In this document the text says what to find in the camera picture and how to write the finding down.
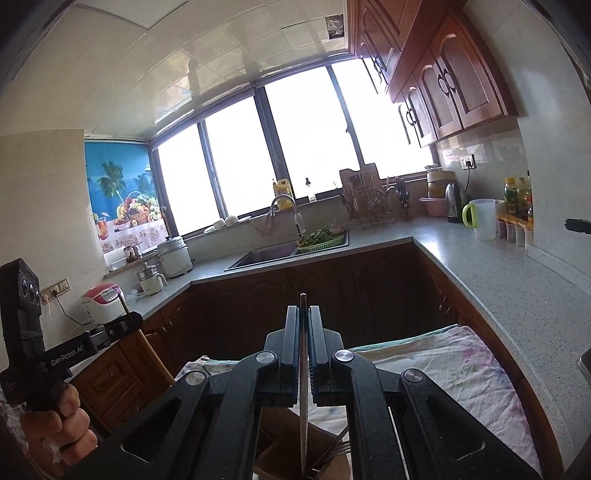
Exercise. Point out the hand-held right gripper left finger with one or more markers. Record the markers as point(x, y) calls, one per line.
point(291, 350)

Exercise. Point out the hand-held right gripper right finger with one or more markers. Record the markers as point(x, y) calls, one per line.
point(317, 350)

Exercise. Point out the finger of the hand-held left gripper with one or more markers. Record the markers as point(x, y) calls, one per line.
point(122, 325)

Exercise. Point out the wooden chopstick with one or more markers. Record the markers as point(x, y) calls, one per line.
point(159, 357)

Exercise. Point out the wooden utensil holder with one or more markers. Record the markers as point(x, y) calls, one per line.
point(277, 429)

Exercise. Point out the metal chopstick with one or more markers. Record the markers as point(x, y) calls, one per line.
point(303, 438)

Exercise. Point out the large metal fork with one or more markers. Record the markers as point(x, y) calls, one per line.
point(334, 450)

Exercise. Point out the person's left hand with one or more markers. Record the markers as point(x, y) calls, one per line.
point(60, 429)

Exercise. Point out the white pink rice cooker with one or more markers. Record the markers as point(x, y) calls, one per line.
point(102, 302)

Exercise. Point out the tray with teapot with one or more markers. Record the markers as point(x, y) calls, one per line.
point(124, 257)

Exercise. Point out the wooden lower cabinets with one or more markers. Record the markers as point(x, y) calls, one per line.
point(231, 300)

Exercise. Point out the wooden cabinets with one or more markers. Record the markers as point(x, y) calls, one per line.
point(438, 69)
point(231, 300)

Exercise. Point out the white electric steamer pot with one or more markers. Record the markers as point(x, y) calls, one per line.
point(175, 256)

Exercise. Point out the steel sink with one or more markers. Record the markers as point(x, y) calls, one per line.
point(263, 256)

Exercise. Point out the green basket of vegetables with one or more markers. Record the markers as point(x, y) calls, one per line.
point(318, 237)

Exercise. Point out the white floral tablecloth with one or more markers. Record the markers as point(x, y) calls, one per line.
point(438, 369)

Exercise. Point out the beach print window blind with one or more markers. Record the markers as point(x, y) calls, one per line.
point(124, 194)

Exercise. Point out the white bowls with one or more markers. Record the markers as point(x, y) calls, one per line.
point(221, 222)

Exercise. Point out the metal faucet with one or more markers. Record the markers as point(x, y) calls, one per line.
point(284, 205)

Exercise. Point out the small dark cap bottle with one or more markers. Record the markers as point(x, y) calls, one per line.
point(310, 191)

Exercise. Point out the wooden dish rack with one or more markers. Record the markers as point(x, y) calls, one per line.
point(364, 198)

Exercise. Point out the knife holder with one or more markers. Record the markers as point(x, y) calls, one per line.
point(404, 198)

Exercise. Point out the pink basin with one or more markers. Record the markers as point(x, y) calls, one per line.
point(431, 207)

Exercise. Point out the steel electric kettle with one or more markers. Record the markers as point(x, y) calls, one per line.
point(456, 203)

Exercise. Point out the kitchen window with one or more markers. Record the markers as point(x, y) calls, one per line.
point(277, 147)

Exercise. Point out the beige lidded jar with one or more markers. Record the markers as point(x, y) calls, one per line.
point(441, 182)

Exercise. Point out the row of spice jars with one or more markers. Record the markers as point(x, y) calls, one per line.
point(515, 233)

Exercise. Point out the yellow oil bottle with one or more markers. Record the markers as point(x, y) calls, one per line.
point(509, 196)

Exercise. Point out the gas stove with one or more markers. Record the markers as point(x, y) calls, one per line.
point(585, 364)

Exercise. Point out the black wok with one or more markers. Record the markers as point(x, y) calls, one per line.
point(579, 225)

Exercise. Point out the wooden upper cabinets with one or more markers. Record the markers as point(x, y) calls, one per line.
point(438, 69)

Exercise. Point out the wall power outlet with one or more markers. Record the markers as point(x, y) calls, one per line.
point(55, 290)

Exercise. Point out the white wall socket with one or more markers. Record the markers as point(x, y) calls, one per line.
point(467, 160)

